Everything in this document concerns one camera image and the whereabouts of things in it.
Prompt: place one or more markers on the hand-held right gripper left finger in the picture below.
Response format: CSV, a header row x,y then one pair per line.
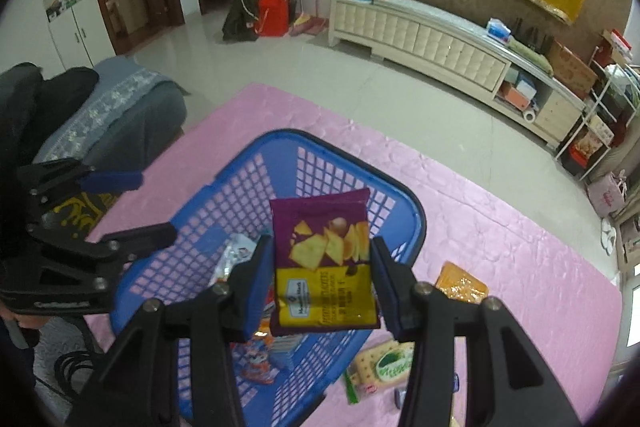
x,y
260,279

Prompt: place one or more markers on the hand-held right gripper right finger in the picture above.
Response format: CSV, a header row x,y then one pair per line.
x,y
387,299

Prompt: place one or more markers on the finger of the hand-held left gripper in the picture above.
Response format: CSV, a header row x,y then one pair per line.
x,y
112,182
135,239

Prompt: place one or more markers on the light blue snack packet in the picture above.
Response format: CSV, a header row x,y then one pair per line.
x,y
287,349
235,254

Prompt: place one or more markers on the purple chip packet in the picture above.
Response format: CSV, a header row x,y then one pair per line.
x,y
320,257

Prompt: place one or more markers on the green cracker packet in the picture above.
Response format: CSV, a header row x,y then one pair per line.
x,y
385,364

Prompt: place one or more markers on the orange yellow snack packet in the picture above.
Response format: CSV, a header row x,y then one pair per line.
x,y
460,284

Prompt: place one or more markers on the orange cartoon snack packet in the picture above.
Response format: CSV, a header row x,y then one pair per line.
x,y
260,359

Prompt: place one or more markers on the small silver blue packet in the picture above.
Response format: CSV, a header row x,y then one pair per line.
x,y
400,397

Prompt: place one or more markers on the blue plastic basket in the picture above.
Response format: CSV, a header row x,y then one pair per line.
x,y
340,172

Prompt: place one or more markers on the black cloth with yellow print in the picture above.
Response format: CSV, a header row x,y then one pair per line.
x,y
85,209

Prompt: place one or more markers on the sofa with grey blue cover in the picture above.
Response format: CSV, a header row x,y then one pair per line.
x,y
150,107

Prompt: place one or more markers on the black clothes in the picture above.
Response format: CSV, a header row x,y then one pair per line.
x,y
50,97

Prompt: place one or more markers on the pink tablecloth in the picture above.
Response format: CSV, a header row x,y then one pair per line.
x,y
500,232

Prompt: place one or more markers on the black bag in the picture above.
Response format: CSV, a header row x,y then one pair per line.
x,y
239,19

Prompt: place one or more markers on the white slipper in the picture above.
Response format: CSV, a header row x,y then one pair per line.
x,y
610,245
608,228

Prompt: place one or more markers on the red bag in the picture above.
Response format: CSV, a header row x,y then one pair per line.
x,y
272,14

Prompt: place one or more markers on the white paper roll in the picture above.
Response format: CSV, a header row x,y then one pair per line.
x,y
530,115

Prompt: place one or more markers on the orange box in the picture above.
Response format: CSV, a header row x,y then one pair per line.
x,y
514,97

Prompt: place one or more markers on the pink bag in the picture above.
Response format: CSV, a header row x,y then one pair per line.
x,y
607,196

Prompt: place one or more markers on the red printed gift box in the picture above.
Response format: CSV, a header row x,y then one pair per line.
x,y
585,149

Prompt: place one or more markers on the white television cabinet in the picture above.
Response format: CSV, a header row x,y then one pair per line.
x,y
425,38

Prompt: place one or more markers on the green cushion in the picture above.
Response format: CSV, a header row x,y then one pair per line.
x,y
532,57

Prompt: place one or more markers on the blue tissue box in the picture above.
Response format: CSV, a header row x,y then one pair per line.
x,y
498,32

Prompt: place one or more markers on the white metal rack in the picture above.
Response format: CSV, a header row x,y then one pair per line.
x,y
600,97

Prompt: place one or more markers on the brown cardboard box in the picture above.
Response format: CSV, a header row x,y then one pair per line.
x,y
572,69

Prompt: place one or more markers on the red and white box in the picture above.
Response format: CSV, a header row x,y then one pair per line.
x,y
617,47

